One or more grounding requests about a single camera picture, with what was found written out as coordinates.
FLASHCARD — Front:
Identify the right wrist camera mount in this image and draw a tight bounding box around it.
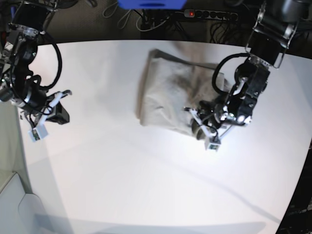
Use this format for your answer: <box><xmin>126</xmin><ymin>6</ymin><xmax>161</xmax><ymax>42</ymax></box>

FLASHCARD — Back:
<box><xmin>20</xmin><ymin>90</ymin><xmax>72</xmax><ymax>142</ymax></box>

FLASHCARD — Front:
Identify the blue box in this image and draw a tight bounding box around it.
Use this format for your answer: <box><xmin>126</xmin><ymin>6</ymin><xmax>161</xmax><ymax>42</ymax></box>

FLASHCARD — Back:
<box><xmin>118</xmin><ymin>0</ymin><xmax>187</xmax><ymax>10</ymax></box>

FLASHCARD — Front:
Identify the beige t-shirt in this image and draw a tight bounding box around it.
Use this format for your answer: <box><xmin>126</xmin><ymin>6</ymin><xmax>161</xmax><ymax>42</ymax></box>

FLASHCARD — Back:
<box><xmin>136</xmin><ymin>42</ymin><xmax>219</xmax><ymax>137</ymax></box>

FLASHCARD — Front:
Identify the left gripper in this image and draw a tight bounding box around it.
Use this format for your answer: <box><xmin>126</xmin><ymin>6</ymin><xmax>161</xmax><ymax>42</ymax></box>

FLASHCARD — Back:
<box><xmin>191</xmin><ymin>97</ymin><xmax>254</xmax><ymax>140</ymax></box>

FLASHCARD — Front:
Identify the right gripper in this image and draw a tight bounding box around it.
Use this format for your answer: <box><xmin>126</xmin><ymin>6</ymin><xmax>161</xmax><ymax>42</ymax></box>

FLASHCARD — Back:
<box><xmin>0</xmin><ymin>82</ymin><xmax>70</xmax><ymax>124</ymax></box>

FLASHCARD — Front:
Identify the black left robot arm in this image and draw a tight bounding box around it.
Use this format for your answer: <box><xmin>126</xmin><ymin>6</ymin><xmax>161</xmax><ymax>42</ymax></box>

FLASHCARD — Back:
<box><xmin>192</xmin><ymin>0</ymin><xmax>312</xmax><ymax>143</ymax></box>

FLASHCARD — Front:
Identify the white cable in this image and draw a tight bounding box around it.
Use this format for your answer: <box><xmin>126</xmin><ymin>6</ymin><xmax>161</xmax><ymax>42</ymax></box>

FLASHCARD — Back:
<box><xmin>135</xmin><ymin>14</ymin><xmax>171</xmax><ymax>33</ymax></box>

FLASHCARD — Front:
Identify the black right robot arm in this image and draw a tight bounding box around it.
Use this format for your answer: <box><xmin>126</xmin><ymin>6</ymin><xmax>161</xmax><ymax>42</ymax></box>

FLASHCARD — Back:
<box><xmin>0</xmin><ymin>0</ymin><xmax>70</xmax><ymax>127</ymax></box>

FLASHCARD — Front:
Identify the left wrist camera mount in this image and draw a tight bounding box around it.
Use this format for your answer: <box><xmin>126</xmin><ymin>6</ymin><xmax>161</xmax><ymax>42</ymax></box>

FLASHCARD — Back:
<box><xmin>184</xmin><ymin>107</ymin><xmax>234</xmax><ymax>152</ymax></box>

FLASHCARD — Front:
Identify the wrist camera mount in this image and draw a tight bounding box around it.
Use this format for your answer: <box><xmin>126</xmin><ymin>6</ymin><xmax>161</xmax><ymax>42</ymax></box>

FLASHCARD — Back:
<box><xmin>20</xmin><ymin>90</ymin><xmax>72</xmax><ymax>142</ymax></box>
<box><xmin>184</xmin><ymin>107</ymin><xmax>234</xmax><ymax>152</ymax></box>

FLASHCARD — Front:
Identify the black power strip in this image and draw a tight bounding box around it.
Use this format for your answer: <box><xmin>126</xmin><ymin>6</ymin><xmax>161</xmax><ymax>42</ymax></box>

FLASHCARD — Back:
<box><xmin>183</xmin><ymin>9</ymin><xmax>238</xmax><ymax>21</ymax></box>

